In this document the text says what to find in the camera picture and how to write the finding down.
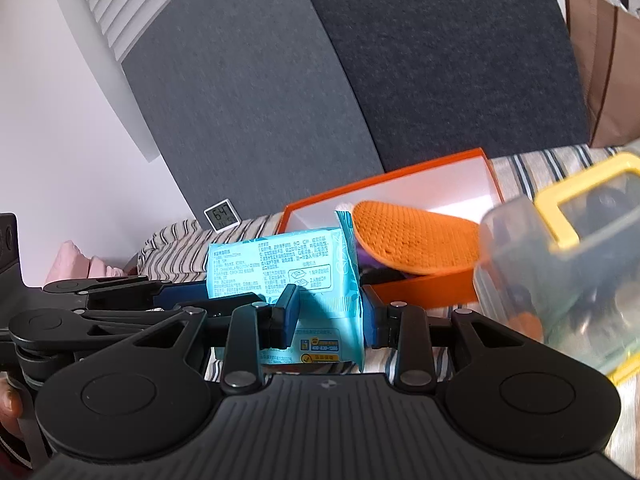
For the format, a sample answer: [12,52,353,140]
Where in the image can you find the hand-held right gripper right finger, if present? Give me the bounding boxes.
[361,285,506,391]

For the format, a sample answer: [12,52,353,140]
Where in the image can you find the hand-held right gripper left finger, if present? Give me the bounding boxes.
[132,285,301,395]

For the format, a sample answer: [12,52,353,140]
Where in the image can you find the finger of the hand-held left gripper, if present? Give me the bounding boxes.
[42,276,208,311]
[10,304,236,358]

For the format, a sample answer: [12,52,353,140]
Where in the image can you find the light blue tissue packet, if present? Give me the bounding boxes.
[206,210,366,373]

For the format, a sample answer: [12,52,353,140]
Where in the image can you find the orange cardboard box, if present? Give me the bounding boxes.
[277,147,506,311]

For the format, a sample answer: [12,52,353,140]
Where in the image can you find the purple cloth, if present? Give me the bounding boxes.
[356,246,426,281]

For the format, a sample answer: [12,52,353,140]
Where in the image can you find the orange silicone honeycomb mat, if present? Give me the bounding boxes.
[350,201,483,277]

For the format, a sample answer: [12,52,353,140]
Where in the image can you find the person's left hand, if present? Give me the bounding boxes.
[0,380,25,423]

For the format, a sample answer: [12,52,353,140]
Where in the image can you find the pink cloth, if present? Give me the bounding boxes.
[45,240,126,286]

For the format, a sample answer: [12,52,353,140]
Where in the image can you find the white digital clock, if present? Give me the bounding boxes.
[204,199,240,233]

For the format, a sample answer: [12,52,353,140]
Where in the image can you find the clear plastic storage container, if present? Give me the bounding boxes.
[472,152,640,386]

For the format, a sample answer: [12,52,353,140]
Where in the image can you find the grey upholstered headboard panel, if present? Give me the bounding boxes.
[120,0,386,221]

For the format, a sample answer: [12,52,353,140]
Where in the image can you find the striped blanket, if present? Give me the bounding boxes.
[137,145,640,480]

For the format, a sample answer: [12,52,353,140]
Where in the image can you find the dark blue upholstered headboard panel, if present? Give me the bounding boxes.
[290,0,591,171]

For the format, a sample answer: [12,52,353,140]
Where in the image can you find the white window blind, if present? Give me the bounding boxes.
[45,0,211,63]

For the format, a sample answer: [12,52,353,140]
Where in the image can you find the brown tote bag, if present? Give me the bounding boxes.
[564,0,640,148]

